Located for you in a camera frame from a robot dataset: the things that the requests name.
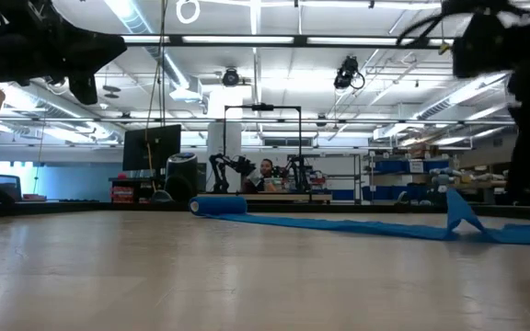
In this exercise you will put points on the grey metal shelf rack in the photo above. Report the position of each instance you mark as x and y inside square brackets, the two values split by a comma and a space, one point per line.
[371, 179]

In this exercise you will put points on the yellow hanging tag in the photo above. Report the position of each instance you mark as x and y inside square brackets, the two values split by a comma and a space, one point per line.
[444, 48]

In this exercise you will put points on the wide blue storage bin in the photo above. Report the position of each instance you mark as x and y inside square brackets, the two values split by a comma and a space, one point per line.
[384, 192]

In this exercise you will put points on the black aluminium table frame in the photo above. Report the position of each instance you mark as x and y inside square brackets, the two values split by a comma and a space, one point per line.
[62, 208]

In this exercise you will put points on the black computer monitor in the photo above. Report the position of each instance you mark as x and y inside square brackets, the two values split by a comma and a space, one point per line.
[152, 147]

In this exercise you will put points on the round black overhead camera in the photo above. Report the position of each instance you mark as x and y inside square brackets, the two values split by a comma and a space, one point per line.
[230, 77]

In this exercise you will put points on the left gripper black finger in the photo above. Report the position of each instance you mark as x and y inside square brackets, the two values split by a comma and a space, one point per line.
[83, 89]

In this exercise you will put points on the black background robot arm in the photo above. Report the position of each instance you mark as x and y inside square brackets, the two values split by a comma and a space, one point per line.
[221, 172]
[298, 172]

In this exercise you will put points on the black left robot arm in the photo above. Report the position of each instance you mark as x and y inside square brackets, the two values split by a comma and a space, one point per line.
[16, 14]

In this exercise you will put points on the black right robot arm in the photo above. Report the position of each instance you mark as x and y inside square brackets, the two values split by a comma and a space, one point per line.
[472, 5]

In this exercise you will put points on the black ceiling disc fixture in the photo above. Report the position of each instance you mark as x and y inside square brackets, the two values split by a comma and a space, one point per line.
[111, 89]

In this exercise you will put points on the person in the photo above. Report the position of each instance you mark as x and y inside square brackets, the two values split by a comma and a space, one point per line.
[267, 167]

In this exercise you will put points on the blue elastic bandage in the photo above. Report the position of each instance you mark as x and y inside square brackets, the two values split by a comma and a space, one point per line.
[219, 205]

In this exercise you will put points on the red box stack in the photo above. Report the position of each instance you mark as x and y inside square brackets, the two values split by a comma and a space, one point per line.
[122, 193]

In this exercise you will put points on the wooden background table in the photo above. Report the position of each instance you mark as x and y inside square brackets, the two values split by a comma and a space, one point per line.
[283, 197]

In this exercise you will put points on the black overhead bar with lights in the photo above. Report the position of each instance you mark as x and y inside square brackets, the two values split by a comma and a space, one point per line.
[299, 40]

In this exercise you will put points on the thin black background rig frame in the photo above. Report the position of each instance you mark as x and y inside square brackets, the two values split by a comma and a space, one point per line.
[262, 107]

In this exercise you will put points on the black low cabinet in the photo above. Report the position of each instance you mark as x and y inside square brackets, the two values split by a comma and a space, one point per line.
[143, 188]

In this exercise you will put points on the wooden workbench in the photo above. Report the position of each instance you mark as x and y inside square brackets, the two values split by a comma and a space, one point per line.
[481, 185]

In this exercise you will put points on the white ceiling unit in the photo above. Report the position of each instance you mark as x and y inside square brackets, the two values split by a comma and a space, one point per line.
[184, 94]

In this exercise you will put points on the white building column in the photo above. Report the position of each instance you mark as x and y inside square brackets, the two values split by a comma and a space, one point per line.
[216, 138]

